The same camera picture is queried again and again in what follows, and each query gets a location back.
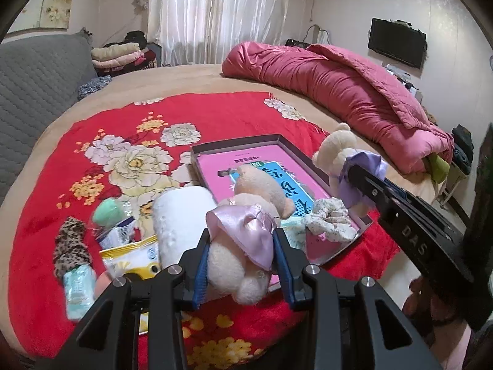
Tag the pink rolled duvet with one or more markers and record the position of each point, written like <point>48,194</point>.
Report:
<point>356,90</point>

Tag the floral wall painting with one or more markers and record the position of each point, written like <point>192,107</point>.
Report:
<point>42,14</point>

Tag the pink and blue book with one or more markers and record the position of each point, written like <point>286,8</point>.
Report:
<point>258,187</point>

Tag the green makeup sponge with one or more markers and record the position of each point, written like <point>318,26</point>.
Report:
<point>110,212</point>

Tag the white floral scrunchie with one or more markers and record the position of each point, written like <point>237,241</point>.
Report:
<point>330,217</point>

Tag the green cloth under duvet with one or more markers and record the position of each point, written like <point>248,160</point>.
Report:
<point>437,167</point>

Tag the pink makeup sponge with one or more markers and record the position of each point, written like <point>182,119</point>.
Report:
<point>102,282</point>

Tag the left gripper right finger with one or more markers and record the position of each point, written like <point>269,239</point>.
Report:
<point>290,263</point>

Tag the stack of folded clothes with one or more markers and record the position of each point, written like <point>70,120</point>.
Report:
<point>130,55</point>

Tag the blue white wipes packet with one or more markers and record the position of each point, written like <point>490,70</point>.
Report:
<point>120,234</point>

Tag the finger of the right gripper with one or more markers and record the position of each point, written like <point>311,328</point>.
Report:
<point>366,188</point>

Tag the plush bear purple dress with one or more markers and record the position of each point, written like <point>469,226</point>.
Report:
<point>336,154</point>

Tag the white paper towel roll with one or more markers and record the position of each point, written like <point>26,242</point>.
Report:
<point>179,218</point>

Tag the blue patterned cloth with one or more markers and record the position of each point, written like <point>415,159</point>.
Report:
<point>92,86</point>

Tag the person's hand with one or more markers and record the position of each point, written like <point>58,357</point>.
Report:
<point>425,309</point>

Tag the plush bear pink dress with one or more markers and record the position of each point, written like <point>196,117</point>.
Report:
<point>241,252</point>

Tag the grey quilted headboard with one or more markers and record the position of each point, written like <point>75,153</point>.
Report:
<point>40,78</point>

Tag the leopard print scrunchie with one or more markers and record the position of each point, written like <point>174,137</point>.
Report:
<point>70,251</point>

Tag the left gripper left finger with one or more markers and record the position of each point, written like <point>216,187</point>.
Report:
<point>195,263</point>

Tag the yellow wet wipes pack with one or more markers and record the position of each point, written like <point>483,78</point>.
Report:
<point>139,258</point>

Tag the white sheer curtain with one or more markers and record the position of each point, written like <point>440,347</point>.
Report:
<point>205,31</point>

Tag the black wall television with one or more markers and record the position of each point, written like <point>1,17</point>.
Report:
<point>398,41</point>

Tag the green tissue pack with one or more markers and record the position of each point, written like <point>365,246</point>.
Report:
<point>79,288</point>
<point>295,232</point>

